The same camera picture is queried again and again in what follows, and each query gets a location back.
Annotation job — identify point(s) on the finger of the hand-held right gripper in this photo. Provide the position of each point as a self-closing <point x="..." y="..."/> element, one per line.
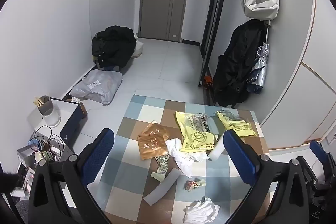
<point x="316" y="148"/>

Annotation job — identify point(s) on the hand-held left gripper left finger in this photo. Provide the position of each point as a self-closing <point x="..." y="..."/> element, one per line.
<point x="98" y="153"/>

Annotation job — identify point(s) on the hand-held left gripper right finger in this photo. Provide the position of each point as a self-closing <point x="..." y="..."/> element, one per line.
<point x="240" y="155"/>

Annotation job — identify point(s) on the small yellow plastic bag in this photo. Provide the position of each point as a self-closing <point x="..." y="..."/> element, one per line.
<point x="236" y="121"/>

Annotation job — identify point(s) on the large yellow plastic bag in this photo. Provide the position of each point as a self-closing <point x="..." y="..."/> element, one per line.
<point x="194" y="134"/>

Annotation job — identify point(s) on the brown paper bag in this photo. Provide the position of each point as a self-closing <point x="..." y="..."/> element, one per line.
<point x="152" y="142"/>

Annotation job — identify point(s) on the large white tissue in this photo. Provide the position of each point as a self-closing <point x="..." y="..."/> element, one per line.
<point x="183" y="161"/>

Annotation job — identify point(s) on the small colourful wrapper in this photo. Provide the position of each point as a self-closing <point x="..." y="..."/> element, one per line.
<point x="191" y="185"/>

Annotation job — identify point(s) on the green and white wrapper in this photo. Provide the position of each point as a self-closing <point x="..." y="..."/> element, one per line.
<point x="161" y="165"/>

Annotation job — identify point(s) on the small white tissue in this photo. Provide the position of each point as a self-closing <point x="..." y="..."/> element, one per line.
<point x="203" y="211"/>

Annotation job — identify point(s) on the grey strip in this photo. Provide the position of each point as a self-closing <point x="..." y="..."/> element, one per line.
<point x="162" y="187"/>

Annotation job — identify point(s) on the navy box with white lid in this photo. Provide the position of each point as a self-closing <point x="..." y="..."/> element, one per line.
<point x="69" y="132"/>

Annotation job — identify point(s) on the white wardrobe with wood trim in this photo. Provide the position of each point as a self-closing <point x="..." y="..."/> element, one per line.
<point x="302" y="108"/>

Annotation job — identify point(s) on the white mug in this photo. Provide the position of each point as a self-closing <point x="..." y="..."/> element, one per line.
<point x="42" y="157"/>

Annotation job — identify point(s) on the checkered tablecloth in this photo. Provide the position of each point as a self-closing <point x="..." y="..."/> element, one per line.
<point x="147" y="113"/>

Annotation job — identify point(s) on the grey and white cup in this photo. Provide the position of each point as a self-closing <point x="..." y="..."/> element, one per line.
<point x="50" y="113"/>

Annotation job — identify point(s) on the grey plastic parcel bag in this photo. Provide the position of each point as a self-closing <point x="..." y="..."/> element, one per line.
<point x="99" y="85"/>

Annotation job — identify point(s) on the bundle of wooden sticks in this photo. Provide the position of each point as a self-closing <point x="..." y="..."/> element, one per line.
<point x="39" y="102"/>

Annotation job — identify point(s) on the small orange object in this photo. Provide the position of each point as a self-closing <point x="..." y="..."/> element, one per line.
<point x="207" y="79"/>

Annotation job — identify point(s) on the silver folded umbrella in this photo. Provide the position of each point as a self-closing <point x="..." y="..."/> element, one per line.
<point x="258" y="66"/>

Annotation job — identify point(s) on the black hanging jacket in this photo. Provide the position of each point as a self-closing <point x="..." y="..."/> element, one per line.
<point x="236" y="64"/>

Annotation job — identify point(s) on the black furry object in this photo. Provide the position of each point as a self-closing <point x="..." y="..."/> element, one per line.
<point x="8" y="182"/>

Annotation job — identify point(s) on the black bag on floor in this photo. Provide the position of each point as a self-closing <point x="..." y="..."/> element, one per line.
<point x="113" y="43"/>

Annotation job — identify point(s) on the white plastic bag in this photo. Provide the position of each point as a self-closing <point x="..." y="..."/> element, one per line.
<point x="138" y="48"/>

